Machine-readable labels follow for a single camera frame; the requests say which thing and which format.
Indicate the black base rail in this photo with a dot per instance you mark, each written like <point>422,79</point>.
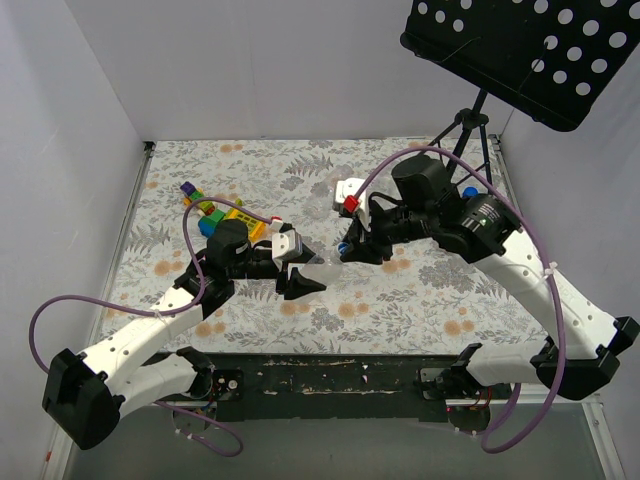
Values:
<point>245,387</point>

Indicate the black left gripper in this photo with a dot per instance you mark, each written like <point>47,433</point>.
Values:
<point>284,271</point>

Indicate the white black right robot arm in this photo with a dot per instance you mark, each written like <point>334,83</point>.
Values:
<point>579,354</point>

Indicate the green blue toy blocks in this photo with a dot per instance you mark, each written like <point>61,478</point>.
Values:
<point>211,217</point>

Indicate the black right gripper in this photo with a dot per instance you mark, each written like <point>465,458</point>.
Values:
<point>362,236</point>

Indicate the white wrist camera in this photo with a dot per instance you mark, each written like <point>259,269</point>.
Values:
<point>350,199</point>
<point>280,243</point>

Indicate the clear bottle blue label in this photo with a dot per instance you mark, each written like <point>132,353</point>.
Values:
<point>469,192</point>

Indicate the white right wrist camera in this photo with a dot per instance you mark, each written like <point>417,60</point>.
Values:
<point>350,199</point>

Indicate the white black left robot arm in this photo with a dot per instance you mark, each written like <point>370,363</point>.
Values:
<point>88,393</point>

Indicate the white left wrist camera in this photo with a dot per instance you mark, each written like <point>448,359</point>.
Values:
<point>280,243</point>

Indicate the black music stand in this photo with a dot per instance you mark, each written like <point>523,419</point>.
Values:
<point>550,59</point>

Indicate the yellow window toy block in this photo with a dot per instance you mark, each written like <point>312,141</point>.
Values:
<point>256,228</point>

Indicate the toy block car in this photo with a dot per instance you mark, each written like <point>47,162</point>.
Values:
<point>191,193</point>

